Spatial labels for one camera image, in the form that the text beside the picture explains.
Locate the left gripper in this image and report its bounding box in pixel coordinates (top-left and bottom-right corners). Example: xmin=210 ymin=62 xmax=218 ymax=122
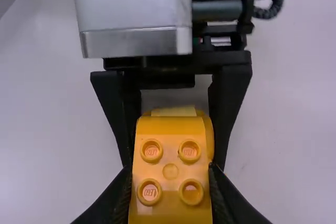
xmin=81 ymin=0 xmax=255 ymax=175

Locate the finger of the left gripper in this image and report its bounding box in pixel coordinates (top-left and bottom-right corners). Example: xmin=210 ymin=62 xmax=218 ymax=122
xmin=90 ymin=70 xmax=143 ymax=167

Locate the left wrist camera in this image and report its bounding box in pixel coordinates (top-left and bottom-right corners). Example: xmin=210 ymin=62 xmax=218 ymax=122
xmin=73 ymin=0 xmax=194 ymax=59

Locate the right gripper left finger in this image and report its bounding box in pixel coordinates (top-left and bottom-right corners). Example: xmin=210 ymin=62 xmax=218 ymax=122
xmin=72 ymin=164 xmax=133 ymax=224

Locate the yellow toy car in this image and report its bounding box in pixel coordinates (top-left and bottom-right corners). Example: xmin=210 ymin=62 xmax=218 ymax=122
xmin=128 ymin=105 xmax=216 ymax=224

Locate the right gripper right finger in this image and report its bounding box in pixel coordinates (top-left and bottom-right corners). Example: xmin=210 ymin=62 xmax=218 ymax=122
xmin=208 ymin=162 xmax=266 ymax=224

